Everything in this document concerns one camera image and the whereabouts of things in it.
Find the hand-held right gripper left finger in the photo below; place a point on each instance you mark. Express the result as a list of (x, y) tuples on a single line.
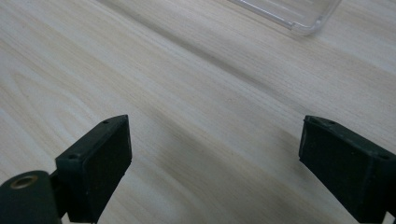
[(93, 168)]

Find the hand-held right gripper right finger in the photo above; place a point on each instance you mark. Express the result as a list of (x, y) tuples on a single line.
[(348, 168)]

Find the clear plastic container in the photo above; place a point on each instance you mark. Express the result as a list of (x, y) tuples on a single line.
[(295, 12)]

